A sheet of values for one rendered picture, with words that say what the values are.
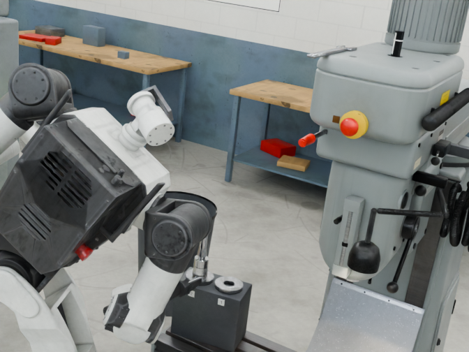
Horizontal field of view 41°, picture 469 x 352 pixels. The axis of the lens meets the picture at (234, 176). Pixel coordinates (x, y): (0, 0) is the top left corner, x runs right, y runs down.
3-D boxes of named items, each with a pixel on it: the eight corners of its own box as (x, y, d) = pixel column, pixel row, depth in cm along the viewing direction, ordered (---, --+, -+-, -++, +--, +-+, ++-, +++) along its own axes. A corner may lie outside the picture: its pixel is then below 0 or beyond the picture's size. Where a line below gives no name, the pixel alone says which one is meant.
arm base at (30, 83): (20, 135, 133) (68, 110, 132) (-9, 79, 132) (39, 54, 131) (42, 133, 148) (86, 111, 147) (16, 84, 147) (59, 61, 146)
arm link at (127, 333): (139, 335, 165) (142, 357, 146) (102, 320, 163) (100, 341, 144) (156, 297, 166) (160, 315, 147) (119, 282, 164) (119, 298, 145)
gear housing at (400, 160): (410, 182, 146) (419, 141, 143) (313, 156, 157) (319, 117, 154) (442, 151, 174) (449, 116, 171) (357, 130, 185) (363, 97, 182)
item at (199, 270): (192, 271, 204) (193, 256, 202) (206, 272, 204) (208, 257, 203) (192, 279, 199) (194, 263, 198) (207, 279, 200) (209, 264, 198)
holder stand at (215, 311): (233, 353, 199) (241, 297, 192) (169, 332, 205) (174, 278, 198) (246, 333, 210) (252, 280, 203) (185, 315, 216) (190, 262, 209)
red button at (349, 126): (354, 139, 135) (358, 121, 134) (337, 135, 137) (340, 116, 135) (359, 136, 138) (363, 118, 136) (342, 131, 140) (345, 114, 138)
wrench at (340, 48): (319, 59, 135) (319, 56, 134) (302, 56, 136) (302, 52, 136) (356, 50, 155) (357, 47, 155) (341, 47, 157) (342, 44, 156)
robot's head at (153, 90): (138, 120, 133) (170, 106, 135) (122, 93, 138) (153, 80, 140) (143, 139, 139) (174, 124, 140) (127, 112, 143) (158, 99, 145)
